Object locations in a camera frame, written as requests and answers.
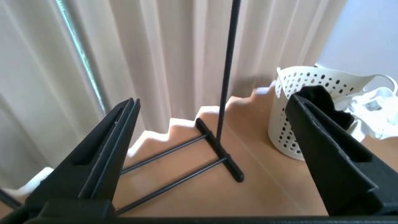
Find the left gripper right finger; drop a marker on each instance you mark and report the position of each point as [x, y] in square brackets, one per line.
[335, 174]

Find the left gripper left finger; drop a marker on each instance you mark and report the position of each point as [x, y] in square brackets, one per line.
[93, 161]

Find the white printed t-shirt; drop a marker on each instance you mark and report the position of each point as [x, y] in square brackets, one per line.
[373, 121]

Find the white laundry basket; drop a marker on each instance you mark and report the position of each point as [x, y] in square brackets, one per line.
[287, 124]

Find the black clothes rack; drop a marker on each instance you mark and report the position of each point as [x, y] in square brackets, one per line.
[228, 62]

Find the black garment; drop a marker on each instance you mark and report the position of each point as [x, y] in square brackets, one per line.
[320, 99]

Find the beige curtain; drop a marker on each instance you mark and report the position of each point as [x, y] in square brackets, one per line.
[171, 46]

